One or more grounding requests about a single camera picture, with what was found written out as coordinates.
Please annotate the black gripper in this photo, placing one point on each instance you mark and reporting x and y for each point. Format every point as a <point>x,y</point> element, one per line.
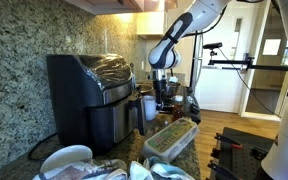
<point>159,83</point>

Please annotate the white ceramic mug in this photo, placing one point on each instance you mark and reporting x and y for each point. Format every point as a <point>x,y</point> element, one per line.
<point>149,108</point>

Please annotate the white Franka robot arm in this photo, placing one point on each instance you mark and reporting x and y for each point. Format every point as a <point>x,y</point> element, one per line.
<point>184,23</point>

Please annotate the amber honey bottle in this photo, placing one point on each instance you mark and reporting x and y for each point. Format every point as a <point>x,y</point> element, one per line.
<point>178,110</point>

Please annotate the small steel bowl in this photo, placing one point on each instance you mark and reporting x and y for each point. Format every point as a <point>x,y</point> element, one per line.
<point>145,88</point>

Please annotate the organic egg carton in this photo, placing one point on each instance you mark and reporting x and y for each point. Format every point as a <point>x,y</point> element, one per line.
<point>170,138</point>

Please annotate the black vertical stand pole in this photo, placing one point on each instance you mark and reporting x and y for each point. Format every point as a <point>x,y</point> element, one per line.
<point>194,60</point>

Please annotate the white teal dish towel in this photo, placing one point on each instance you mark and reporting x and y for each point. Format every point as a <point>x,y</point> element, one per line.
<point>117,170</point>

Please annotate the black coffee maker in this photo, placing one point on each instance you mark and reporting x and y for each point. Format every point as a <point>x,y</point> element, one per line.
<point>80,103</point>

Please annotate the black clamp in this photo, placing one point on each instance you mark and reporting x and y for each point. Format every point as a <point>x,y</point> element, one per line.
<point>219,170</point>

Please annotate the black perforated work table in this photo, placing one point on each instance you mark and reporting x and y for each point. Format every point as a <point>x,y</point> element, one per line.
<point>244,156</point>

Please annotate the white plate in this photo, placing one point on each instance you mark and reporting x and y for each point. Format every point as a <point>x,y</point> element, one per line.
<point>65,156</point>

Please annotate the black camera on boom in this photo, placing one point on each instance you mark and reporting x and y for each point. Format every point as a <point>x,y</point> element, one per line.
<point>212,45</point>

